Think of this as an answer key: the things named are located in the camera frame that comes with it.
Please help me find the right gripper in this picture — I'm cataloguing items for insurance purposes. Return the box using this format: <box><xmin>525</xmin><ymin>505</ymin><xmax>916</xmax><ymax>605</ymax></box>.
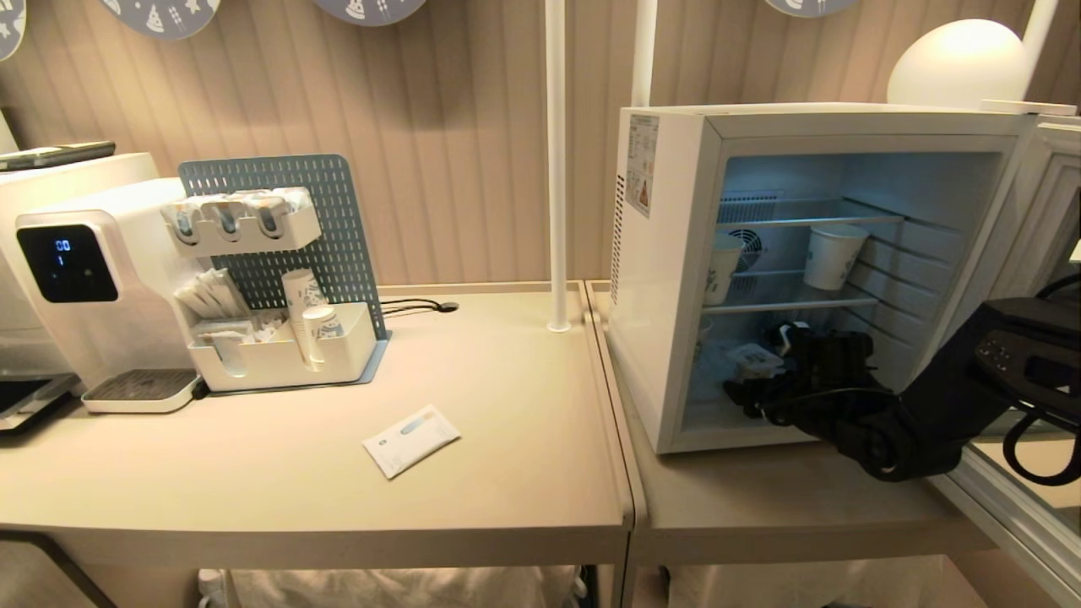
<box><xmin>723</xmin><ymin>324</ymin><xmax>877</xmax><ymax>420</ymax></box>

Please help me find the small white item in fridge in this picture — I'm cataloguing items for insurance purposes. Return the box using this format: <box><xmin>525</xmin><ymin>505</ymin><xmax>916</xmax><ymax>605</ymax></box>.
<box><xmin>728</xmin><ymin>343</ymin><xmax>786</xmax><ymax>381</ymax></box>

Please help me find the white paper cup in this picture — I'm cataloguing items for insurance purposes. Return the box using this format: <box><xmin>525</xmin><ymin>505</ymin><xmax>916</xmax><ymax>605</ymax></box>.
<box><xmin>704</xmin><ymin>232</ymin><xmax>745</xmax><ymax>307</ymax></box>
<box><xmin>802</xmin><ymin>223</ymin><xmax>871</xmax><ymax>292</ymax></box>

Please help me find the white mini fridge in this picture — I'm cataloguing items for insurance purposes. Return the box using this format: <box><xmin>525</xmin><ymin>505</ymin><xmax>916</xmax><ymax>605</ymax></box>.
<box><xmin>607</xmin><ymin>102</ymin><xmax>1041</xmax><ymax>455</ymax></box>

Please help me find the mini fridge door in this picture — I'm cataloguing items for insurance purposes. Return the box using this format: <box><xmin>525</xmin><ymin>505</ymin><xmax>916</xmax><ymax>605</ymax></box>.
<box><xmin>927</xmin><ymin>117</ymin><xmax>1081</xmax><ymax>608</ymax></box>

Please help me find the small paper cup stack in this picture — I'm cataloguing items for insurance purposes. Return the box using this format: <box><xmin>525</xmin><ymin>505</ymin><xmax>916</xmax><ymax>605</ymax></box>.
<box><xmin>301</xmin><ymin>305</ymin><xmax>341</xmax><ymax>373</ymax></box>

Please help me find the white pole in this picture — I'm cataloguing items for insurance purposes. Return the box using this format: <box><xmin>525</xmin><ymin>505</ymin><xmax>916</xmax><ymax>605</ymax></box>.
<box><xmin>544</xmin><ymin>0</ymin><xmax>577</xmax><ymax>334</ymax></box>
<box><xmin>1020</xmin><ymin>0</ymin><xmax>1060</xmax><ymax>53</ymax></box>
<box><xmin>631</xmin><ymin>0</ymin><xmax>659</xmax><ymax>109</ymax></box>

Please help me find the white paper packet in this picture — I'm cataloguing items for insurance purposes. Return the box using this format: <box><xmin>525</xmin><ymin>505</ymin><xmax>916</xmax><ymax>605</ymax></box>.
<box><xmin>362</xmin><ymin>404</ymin><xmax>463</xmax><ymax>480</ymax></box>

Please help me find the white dome lamp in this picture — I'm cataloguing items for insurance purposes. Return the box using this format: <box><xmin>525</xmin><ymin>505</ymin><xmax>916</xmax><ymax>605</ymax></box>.
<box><xmin>886</xmin><ymin>19</ymin><xmax>1078</xmax><ymax>117</ymax></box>

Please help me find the white cloth bag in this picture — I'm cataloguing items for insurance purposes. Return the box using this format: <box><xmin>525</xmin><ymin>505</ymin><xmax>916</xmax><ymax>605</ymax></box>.
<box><xmin>198</xmin><ymin>565</ymin><xmax>585</xmax><ymax>608</ymax></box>

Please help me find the blue pegboard stand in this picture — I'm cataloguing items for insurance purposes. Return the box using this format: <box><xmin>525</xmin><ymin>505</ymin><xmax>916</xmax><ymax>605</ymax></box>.
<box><xmin>177</xmin><ymin>154</ymin><xmax>391</xmax><ymax>388</ymax></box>

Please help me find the stack of paper cups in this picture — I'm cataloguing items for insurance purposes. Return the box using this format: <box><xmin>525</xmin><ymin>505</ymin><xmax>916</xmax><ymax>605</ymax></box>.
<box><xmin>280</xmin><ymin>268</ymin><xmax>327</xmax><ymax>360</ymax></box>

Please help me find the white organizer bin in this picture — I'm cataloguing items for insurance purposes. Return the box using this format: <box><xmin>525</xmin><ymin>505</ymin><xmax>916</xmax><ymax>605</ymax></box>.
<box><xmin>184</xmin><ymin>301</ymin><xmax>379</xmax><ymax>394</ymax></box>

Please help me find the white capsule holder tray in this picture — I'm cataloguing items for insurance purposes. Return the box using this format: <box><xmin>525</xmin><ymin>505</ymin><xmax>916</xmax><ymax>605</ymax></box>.
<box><xmin>160</xmin><ymin>187</ymin><xmax>323</xmax><ymax>259</ymax></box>

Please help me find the white water dispenser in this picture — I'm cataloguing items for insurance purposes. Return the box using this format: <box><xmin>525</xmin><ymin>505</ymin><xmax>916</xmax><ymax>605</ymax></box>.
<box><xmin>14</xmin><ymin>177</ymin><xmax>205</xmax><ymax>415</ymax></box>

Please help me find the dark flat tray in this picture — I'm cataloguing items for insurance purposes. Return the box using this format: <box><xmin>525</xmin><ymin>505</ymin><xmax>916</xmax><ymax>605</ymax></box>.
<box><xmin>0</xmin><ymin>373</ymin><xmax>82</xmax><ymax>437</ymax></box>

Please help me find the white boxy appliance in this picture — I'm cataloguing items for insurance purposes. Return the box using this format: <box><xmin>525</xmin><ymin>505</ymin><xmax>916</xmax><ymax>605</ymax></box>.
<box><xmin>0</xmin><ymin>151</ymin><xmax>161</xmax><ymax>377</ymax></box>

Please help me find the dark flat device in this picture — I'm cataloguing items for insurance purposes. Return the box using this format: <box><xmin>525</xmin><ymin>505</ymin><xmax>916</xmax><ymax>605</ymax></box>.
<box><xmin>0</xmin><ymin>140</ymin><xmax>117</xmax><ymax>173</ymax></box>

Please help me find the wire fridge shelf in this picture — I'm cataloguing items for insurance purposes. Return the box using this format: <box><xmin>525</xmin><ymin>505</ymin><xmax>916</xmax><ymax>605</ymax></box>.
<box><xmin>717</xmin><ymin>197</ymin><xmax>906</xmax><ymax>229</ymax></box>
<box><xmin>704</xmin><ymin>269</ymin><xmax>881</xmax><ymax>317</ymax></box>

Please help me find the black power cable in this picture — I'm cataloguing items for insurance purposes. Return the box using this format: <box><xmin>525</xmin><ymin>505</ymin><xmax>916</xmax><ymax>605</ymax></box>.
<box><xmin>378</xmin><ymin>296</ymin><xmax>462</xmax><ymax>319</ymax></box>

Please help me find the blue round wall decoration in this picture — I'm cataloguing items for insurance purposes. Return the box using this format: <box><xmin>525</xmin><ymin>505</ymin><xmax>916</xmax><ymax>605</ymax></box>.
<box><xmin>0</xmin><ymin>0</ymin><xmax>28</xmax><ymax>62</ymax></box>
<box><xmin>311</xmin><ymin>0</ymin><xmax>428</xmax><ymax>27</ymax></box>
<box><xmin>763</xmin><ymin>0</ymin><xmax>860</xmax><ymax>19</ymax></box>
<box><xmin>100</xmin><ymin>0</ymin><xmax>223</xmax><ymax>41</ymax></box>

